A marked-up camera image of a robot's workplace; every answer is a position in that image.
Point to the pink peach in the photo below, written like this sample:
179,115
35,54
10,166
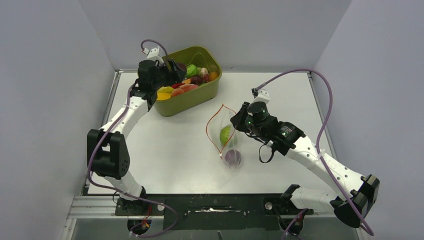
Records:
188,87

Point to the red chili pepper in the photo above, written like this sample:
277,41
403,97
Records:
177,85

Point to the green cabbage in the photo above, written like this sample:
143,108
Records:
228,136

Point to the small orange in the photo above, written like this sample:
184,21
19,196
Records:
212,76

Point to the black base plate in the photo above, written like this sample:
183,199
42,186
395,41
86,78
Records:
264,211

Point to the white garlic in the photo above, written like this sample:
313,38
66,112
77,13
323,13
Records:
203,71

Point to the clear zip top bag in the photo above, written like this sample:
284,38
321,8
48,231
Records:
220,119

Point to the purple red onion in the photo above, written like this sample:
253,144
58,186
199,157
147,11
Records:
232,158

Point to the green yellow mango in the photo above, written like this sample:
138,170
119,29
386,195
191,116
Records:
166,89

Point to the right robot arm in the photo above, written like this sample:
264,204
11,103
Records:
352,194

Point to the orange peach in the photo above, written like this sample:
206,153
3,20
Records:
176,92

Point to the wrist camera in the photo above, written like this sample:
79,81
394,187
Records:
153,54
260,95

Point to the green plastic bin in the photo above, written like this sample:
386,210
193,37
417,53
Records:
188,92

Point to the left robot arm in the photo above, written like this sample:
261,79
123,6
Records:
107,152

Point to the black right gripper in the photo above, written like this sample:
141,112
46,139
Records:
237,120

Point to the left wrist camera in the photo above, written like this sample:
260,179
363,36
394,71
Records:
153,54

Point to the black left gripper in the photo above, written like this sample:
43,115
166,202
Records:
177,75

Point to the green bumpy lime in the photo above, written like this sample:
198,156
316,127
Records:
192,70

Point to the dark plum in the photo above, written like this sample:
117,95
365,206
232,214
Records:
196,80

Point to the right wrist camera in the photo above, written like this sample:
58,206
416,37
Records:
260,95

